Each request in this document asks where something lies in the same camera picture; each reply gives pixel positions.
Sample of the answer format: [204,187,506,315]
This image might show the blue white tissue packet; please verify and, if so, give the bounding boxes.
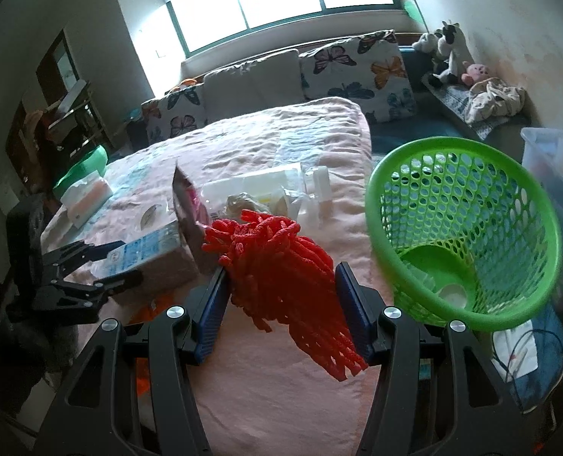
[93,221,199,293]

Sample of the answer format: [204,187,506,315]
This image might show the pink tissue box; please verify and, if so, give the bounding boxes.
[61,171,112,228]

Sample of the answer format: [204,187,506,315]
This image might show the round clear lid with label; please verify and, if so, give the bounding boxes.
[137,204,166,232]

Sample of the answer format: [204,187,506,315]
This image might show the green plastic basin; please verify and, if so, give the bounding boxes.
[53,145,108,200]

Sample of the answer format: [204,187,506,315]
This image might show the dark wooden shelf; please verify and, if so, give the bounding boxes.
[5,32,112,193]

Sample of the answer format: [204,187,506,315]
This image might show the pink snack bag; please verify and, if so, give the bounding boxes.
[172,166,218,275]

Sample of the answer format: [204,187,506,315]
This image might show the green plastic mesh basket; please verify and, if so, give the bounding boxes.
[365,137,562,333]

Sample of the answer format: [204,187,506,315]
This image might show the left butterfly cushion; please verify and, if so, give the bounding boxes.
[141,84,208,145]

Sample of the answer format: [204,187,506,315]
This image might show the butterfly cushion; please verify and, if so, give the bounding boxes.
[141,84,208,145]
[299,30,416,125]

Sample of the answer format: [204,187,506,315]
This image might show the clear plastic bag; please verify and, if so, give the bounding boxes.
[200,163,319,222]

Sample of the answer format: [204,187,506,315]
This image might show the pink blanket table cover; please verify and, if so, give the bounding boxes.
[44,97,391,455]

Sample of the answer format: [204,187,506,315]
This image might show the white middle cushion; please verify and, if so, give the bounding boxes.
[203,48,305,122]

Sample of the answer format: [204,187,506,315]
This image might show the crumpled cream cloth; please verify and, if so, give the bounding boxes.
[464,77,527,124]

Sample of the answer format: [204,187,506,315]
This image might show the pink pig plush toy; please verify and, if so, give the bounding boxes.
[461,61,491,87]

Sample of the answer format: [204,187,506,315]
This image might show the right butterfly cushion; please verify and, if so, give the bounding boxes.
[299,30,416,125]

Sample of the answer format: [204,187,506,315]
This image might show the cow plush toy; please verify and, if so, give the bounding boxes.
[428,21,473,89]

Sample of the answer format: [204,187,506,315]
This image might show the white plush toy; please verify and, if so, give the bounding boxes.
[411,33,440,55]

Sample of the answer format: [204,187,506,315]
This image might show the black cable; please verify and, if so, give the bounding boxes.
[492,326,563,414]

